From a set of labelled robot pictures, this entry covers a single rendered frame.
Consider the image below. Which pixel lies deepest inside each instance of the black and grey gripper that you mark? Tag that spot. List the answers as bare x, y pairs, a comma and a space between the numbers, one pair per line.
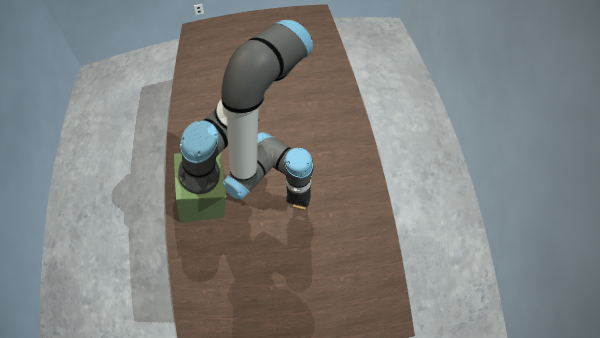
296, 194

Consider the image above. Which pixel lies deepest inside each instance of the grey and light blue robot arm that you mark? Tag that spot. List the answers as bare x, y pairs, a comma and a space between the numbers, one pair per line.
254, 65

